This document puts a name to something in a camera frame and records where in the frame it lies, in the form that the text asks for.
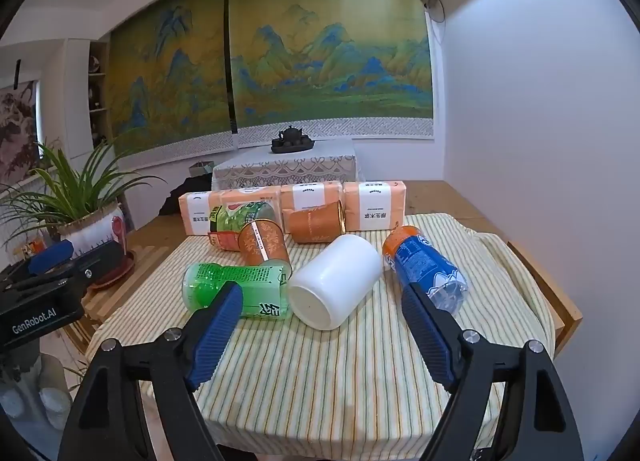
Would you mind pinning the wide landscape painting scroll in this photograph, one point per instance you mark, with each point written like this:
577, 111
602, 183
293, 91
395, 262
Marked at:
330, 56

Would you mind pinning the potted green plant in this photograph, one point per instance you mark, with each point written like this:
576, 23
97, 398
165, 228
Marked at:
92, 231

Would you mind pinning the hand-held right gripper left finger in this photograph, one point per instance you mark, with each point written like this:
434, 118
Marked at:
216, 336

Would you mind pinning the blue and orange soda bottle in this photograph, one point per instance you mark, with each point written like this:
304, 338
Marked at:
420, 261

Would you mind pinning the green and orange drink bottle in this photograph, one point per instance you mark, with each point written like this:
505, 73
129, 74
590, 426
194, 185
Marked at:
240, 215

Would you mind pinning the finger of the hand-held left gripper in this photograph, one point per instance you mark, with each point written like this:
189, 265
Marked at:
50, 257
102, 263

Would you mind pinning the green plastic bottle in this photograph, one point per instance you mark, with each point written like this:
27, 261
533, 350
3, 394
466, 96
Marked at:
240, 275

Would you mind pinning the dark teapot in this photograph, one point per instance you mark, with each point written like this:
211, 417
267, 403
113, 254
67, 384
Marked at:
290, 134

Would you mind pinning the ink painting wall hanging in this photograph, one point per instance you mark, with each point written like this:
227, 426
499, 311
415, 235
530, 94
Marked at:
17, 131

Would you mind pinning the narrow landscape painting scroll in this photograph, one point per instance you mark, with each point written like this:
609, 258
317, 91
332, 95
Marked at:
170, 81

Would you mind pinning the brown plant saucer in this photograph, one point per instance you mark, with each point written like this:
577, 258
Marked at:
122, 268

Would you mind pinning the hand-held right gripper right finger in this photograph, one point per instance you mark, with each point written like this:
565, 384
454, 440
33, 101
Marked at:
431, 336

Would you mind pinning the dark chair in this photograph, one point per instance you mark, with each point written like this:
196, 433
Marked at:
182, 196

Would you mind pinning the plain orange paper cup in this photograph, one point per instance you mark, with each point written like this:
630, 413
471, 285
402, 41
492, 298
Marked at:
315, 223

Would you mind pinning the dark tea tray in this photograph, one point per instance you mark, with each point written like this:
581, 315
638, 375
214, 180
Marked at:
292, 146

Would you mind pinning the wooden wall shelf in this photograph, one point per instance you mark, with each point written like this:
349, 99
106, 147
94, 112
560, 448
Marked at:
98, 91

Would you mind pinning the grey paper bag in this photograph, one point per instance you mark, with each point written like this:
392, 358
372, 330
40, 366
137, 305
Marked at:
200, 169

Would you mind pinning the white lace tablecloth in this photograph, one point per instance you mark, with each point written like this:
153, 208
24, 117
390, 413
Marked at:
285, 168

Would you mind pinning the orange tissue pack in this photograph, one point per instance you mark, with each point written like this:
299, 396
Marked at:
310, 197
375, 206
195, 211

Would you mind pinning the orange cup with white stripe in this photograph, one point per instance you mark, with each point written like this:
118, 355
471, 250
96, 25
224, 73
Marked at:
265, 241

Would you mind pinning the striped tablecloth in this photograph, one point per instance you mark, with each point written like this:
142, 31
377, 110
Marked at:
310, 381

